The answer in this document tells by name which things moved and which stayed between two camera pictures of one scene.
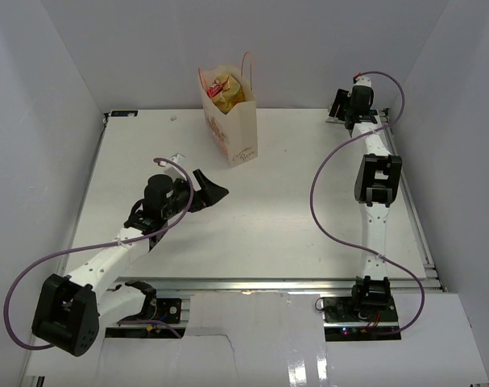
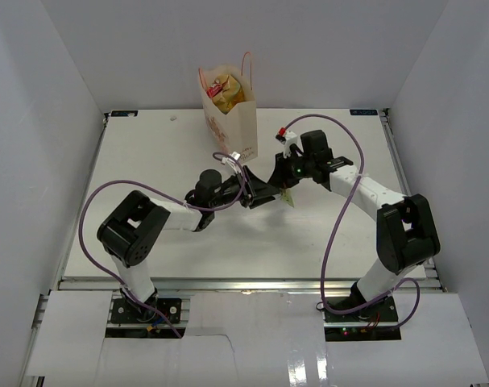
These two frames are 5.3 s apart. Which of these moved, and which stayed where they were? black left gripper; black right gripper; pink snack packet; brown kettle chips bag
Moved: black left gripper; black right gripper
Stayed: brown kettle chips bag; pink snack packet
